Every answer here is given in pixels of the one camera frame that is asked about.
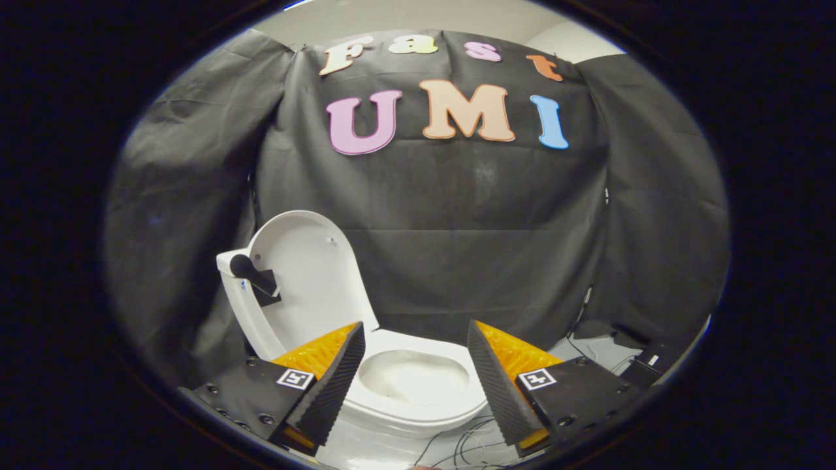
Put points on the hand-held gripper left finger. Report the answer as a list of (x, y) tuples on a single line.
[(330, 391)]

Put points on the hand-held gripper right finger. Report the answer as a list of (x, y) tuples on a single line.
[(499, 391)]

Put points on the white toilet lid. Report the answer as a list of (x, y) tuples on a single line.
[(313, 281)]

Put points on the white toilet bowl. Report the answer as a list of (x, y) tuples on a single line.
[(411, 378)]

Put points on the white toilet tank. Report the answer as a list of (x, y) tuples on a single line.
[(238, 316)]

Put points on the black box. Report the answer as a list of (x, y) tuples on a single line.
[(650, 369)]

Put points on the black backdrop cloth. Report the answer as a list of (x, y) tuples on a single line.
[(457, 215)]

